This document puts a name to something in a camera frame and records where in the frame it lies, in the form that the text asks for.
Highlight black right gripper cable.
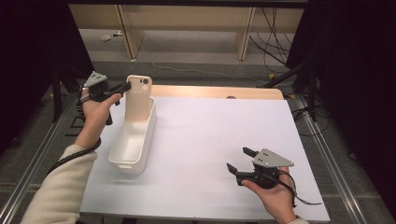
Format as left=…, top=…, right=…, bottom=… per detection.
left=278, top=170, right=322, bottom=209

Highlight person's right hand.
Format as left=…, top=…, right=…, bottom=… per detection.
left=241, top=166, right=298, bottom=224

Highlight black tripod stand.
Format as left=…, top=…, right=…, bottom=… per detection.
left=262, top=57, right=318, bottom=123

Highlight metal floor rail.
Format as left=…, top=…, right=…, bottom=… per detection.
left=293, top=92, right=370, bottom=224
left=0, top=92, right=78, bottom=224

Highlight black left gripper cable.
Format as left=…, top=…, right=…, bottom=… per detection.
left=46, top=92, right=102, bottom=175

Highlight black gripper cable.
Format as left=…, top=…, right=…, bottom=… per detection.
left=278, top=170, right=322, bottom=209
left=46, top=92, right=102, bottom=175

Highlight person's left hand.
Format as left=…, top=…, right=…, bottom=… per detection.
left=74, top=92, right=123, bottom=149

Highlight black cables on floor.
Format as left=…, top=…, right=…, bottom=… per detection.
left=247, top=7, right=295, bottom=73

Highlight black metal stand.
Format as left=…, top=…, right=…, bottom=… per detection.
left=50, top=63, right=64, bottom=123

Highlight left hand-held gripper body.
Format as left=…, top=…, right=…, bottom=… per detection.
left=78, top=70, right=117, bottom=104

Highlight dark curtain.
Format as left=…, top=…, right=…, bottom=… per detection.
left=286, top=0, right=396, bottom=218
left=0, top=0, right=94, bottom=157

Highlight white plastic storage bin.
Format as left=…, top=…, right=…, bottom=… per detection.
left=107, top=97, right=158, bottom=175

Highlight light wooden table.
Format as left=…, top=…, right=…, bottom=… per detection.
left=149, top=84, right=285, bottom=101

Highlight white table cover sheet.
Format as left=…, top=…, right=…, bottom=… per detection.
left=78, top=95, right=332, bottom=223

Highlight beige phone case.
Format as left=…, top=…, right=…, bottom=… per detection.
left=124, top=74, right=153, bottom=122

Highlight light wooden bench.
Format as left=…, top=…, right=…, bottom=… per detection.
left=68, top=3, right=305, bottom=62

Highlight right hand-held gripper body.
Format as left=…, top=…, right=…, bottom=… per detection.
left=235, top=147, right=295, bottom=190

